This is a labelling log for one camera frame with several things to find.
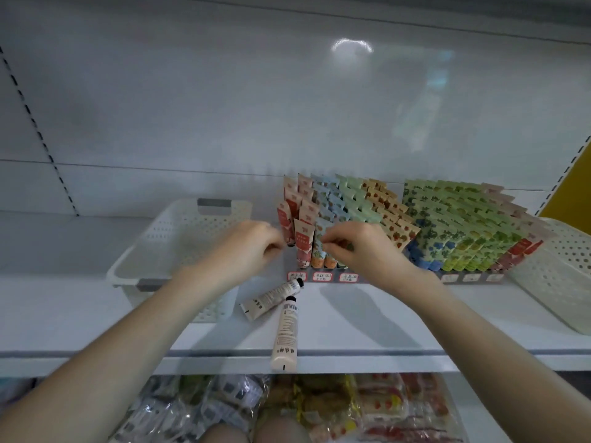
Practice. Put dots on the white perforated plastic basket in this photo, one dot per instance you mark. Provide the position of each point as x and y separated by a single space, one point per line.
175 240
559 281

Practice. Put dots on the white pink hand cream tube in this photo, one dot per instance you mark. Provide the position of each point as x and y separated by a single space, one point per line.
287 335

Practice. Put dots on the person's left leg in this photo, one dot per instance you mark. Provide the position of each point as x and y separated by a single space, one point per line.
226 433

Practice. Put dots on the person's left forearm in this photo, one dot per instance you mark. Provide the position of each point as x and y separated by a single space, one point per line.
102 373

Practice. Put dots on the person's left hand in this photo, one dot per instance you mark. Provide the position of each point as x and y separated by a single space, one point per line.
242 253

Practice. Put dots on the person's right forearm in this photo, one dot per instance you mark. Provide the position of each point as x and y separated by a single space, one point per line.
499 364

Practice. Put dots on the person's right hand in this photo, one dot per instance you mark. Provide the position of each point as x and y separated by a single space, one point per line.
371 255

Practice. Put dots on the row of hand cream tubes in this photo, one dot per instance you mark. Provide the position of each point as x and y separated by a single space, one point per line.
452 226

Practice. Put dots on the pile of snack packets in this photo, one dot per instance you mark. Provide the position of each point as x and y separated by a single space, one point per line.
369 401

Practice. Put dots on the white brown-print hand cream tube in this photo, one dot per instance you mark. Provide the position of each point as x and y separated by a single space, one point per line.
270 300

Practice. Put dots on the person's right leg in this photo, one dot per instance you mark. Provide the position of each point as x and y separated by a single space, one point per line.
282 431

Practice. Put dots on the person's leg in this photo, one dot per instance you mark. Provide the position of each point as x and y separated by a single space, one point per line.
226 433
282 431

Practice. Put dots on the clear divider tray with labels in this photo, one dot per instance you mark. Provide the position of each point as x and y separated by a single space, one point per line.
322 277

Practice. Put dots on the white metal shelf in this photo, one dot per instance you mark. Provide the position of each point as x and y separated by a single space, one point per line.
74 327

